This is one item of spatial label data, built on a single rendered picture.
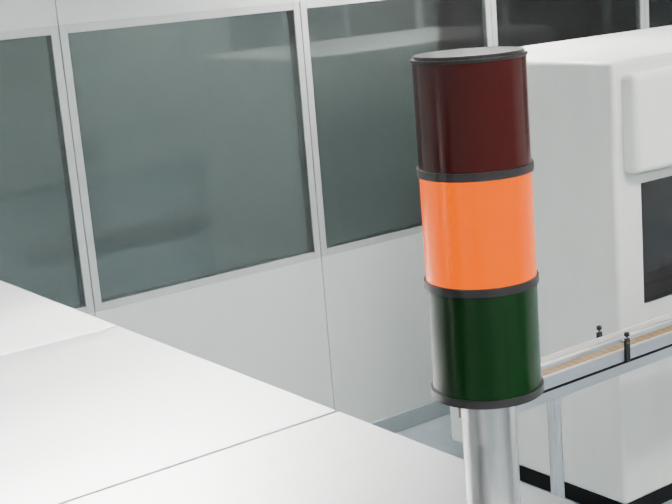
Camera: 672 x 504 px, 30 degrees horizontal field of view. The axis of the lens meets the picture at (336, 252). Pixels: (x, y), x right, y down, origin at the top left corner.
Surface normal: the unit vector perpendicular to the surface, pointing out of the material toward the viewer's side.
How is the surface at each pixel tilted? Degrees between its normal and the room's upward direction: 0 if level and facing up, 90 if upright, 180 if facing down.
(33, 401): 0
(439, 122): 90
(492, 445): 90
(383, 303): 90
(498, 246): 90
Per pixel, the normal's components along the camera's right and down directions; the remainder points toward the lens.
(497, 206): 0.25, 0.19
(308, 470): -0.08, -0.97
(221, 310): 0.59, 0.13
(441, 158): -0.64, 0.22
